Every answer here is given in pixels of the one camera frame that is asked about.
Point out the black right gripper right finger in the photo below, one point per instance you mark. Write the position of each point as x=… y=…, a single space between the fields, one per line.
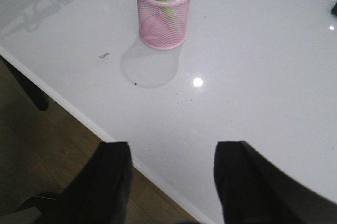
x=253 y=190

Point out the pink mesh pen holder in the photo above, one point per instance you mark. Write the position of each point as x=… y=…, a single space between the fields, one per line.
x=158 y=31

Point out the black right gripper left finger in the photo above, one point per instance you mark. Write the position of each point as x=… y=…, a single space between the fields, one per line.
x=99 y=193

